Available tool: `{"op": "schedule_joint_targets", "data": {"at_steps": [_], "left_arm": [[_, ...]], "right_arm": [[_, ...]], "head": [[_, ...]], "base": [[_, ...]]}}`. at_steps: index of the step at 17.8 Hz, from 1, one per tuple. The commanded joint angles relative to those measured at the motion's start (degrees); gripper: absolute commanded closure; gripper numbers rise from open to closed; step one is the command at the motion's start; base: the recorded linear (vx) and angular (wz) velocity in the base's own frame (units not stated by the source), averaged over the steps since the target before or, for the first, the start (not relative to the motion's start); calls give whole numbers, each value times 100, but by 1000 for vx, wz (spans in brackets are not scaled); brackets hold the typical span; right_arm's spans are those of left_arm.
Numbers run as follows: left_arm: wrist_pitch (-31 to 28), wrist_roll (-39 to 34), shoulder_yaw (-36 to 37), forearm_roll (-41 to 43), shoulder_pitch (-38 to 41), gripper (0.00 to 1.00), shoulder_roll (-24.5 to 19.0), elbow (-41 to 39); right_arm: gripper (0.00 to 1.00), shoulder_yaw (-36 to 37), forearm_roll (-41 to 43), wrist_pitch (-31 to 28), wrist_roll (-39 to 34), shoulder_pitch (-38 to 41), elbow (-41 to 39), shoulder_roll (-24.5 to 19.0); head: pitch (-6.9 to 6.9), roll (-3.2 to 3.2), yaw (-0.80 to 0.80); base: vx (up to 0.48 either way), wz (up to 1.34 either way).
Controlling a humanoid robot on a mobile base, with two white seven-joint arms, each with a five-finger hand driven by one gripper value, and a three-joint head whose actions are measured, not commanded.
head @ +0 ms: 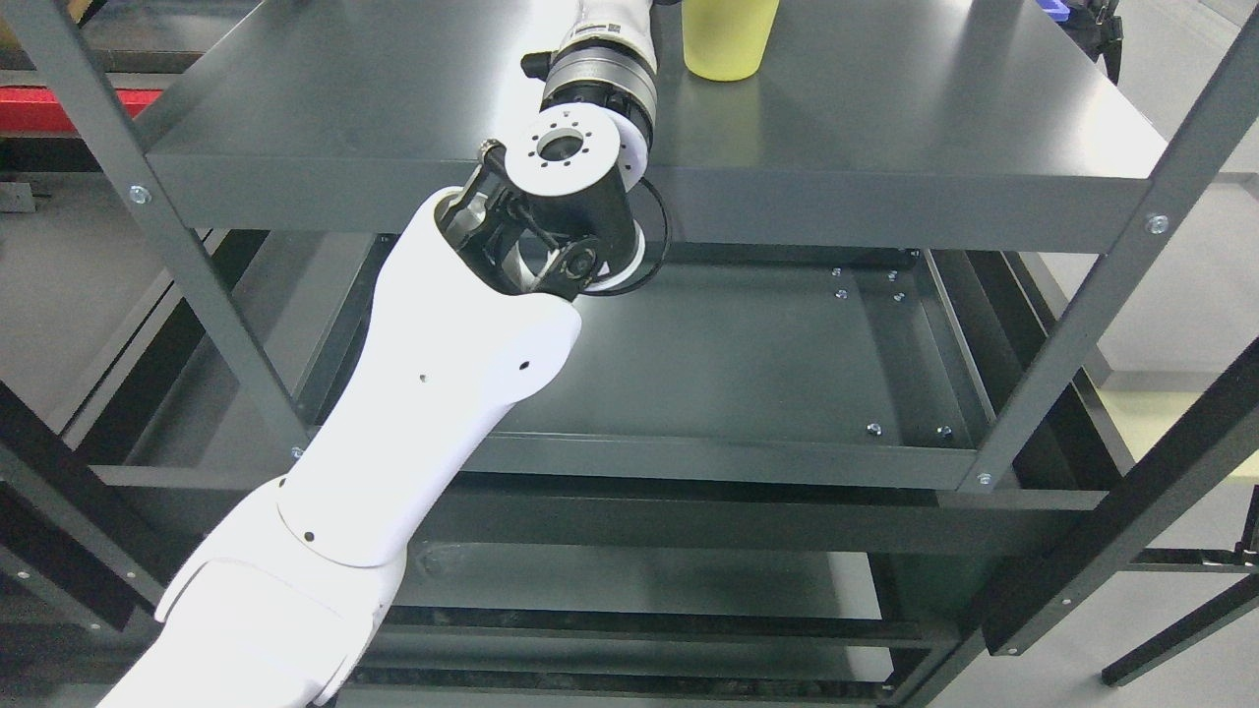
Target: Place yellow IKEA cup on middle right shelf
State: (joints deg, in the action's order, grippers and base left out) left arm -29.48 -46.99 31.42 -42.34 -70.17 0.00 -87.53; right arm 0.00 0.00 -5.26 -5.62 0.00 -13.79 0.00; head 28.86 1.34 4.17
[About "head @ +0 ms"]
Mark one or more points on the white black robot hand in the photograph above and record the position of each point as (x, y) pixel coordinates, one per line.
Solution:
(626, 23)

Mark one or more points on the yellow plastic cup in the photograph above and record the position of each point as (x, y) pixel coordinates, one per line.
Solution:
(725, 41)

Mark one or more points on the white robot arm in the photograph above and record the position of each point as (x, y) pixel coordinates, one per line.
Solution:
(472, 312)

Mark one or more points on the dark grey metal shelf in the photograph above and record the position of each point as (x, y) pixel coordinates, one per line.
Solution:
(883, 176)

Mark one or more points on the black metal shelf rack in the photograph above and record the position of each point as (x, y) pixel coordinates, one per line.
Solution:
(598, 588)

